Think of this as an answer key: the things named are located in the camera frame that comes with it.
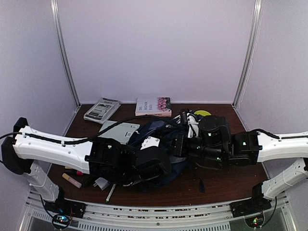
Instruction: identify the pale green paperback book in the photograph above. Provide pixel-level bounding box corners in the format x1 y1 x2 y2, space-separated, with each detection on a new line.
99 123 140 144

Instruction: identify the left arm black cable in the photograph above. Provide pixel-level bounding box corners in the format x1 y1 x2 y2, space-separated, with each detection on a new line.
0 116 169 146

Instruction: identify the pink highlighter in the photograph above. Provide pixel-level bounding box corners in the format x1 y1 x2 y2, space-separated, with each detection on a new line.
64 169 84 176

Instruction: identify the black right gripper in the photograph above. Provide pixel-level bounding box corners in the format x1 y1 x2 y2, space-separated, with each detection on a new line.
165 134 226 163

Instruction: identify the aluminium frame post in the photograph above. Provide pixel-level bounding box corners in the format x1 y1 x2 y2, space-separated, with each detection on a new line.
232 0 263 109
50 0 81 108

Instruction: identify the grey Ianra magazine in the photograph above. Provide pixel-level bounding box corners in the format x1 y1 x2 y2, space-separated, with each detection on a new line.
83 98 120 124

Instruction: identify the aluminium front rail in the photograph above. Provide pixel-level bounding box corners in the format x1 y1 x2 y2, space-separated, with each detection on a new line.
17 190 300 231

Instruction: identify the beige highlighter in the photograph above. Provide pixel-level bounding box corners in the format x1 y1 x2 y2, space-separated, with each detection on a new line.
62 173 82 188

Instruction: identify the aluminium frame post left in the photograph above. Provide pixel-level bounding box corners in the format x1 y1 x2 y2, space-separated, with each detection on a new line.
50 0 81 108

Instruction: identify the aluminium frame post right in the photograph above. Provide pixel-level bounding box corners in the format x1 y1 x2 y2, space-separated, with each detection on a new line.
232 0 263 109

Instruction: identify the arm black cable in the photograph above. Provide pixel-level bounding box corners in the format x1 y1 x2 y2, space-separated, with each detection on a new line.
0 116 169 146
255 128 281 140

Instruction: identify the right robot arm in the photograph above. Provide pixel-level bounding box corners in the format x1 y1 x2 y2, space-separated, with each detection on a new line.
173 114 308 213

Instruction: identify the white Designer Fate book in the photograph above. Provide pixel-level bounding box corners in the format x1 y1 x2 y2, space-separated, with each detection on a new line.
135 97 172 117

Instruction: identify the lime green bowl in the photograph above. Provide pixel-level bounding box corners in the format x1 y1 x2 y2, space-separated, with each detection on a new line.
194 110 211 116

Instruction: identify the navy blue student backpack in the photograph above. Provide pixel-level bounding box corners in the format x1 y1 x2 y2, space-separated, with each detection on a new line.
128 115 196 192

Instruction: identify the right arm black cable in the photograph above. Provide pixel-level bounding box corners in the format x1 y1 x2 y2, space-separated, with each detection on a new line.
255 128 281 140

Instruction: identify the white power adapter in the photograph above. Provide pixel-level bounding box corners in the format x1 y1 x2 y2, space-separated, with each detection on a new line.
93 178 110 191

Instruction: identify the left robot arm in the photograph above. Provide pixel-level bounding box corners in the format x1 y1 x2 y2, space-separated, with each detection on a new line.
0 117 172 214

